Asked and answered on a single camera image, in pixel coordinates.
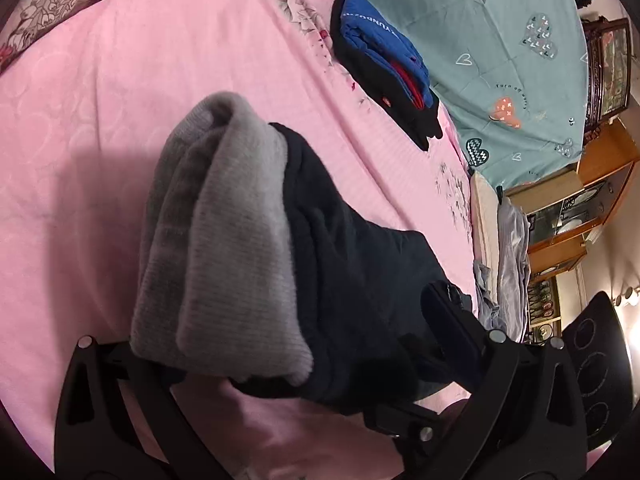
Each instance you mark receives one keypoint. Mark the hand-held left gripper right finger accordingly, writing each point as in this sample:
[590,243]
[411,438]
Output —
[465,347]

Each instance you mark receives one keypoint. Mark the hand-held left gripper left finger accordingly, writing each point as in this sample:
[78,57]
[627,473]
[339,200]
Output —
[145,370]

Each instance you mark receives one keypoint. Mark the dark pants with grey cuff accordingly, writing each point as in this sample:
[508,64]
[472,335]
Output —
[260,260]

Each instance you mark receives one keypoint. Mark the grey cloth pile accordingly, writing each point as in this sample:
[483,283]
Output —
[510,260]

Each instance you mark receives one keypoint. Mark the white mattress pad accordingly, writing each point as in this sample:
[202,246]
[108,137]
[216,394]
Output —
[485,220]

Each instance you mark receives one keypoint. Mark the wooden display cabinet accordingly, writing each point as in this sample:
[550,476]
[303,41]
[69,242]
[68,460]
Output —
[575,210]

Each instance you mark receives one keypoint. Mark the pink bedsheet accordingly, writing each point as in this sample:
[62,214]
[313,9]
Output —
[100,160]

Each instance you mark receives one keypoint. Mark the black folded garment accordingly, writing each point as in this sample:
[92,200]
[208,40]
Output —
[372,85]

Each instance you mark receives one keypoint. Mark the teal printed blanket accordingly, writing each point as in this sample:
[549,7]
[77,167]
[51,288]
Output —
[475,60]

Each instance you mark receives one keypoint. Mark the dark wooden framed cabinet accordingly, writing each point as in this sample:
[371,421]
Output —
[607,75]

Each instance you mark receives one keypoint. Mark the blue folded garment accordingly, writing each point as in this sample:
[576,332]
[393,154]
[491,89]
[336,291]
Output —
[375,35]

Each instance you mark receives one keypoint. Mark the floral red white pillow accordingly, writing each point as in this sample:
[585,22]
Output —
[55,0]

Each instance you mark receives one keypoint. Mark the wall lamp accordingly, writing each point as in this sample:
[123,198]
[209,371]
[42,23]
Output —
[628,295]

